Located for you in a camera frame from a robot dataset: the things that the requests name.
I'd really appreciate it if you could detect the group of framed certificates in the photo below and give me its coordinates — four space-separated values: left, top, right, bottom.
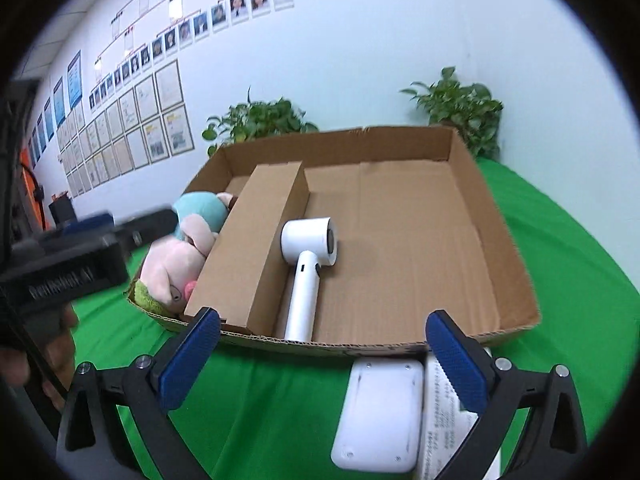
55 59 196 198

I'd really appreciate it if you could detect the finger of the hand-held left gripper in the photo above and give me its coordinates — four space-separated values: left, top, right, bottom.
114 207 179 249
59 213 116 237

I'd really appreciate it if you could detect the white hair dryer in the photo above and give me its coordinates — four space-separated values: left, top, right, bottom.
280 216 339 342

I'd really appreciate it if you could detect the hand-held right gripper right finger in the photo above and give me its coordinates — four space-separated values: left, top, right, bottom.
425 310 587 480

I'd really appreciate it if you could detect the person's left hand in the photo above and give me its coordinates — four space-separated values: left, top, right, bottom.
0 307 78 403

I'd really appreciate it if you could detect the long brown cardboard box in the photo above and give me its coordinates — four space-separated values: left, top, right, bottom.
184 161 311 337

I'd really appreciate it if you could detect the black cabinet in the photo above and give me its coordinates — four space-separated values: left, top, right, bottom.
48 195 78 231

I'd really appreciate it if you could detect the green tablecloth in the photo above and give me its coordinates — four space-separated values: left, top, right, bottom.
70 157 640 480

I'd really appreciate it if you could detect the white green medicine box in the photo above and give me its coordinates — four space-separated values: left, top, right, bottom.
417 355 501 480

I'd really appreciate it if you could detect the wall chart of portrait photos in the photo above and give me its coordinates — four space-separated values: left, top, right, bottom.
89 0 296 111

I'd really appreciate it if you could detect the white plastic device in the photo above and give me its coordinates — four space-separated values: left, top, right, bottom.
331 360 426 472

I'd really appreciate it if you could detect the bushy green potted plant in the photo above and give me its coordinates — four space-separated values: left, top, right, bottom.
202 87 319 157

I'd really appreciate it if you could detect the pink pig plush toy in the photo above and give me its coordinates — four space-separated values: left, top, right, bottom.
135 191 241 311

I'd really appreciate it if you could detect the large cardboard box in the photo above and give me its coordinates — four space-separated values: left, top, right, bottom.
127 125 542 358

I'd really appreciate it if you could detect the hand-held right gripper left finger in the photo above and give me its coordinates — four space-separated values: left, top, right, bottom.
56 306 221 480

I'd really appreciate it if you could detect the small green potted plant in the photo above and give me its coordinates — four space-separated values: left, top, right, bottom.
400 66 503 160

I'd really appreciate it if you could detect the orange metal frame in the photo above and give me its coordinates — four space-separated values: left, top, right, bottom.
20 152 48 233

